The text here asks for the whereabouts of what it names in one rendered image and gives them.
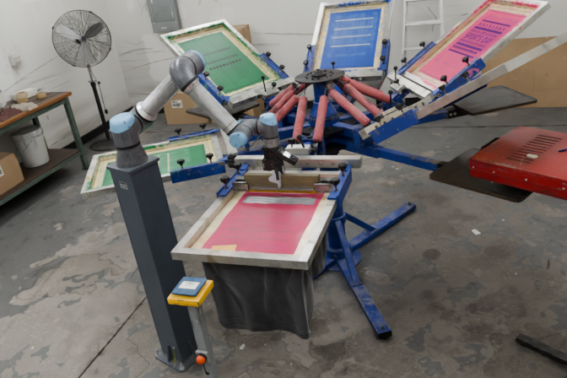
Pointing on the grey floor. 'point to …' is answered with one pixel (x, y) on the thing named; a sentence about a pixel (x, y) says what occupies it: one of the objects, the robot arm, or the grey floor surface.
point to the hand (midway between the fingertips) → (282, 183)
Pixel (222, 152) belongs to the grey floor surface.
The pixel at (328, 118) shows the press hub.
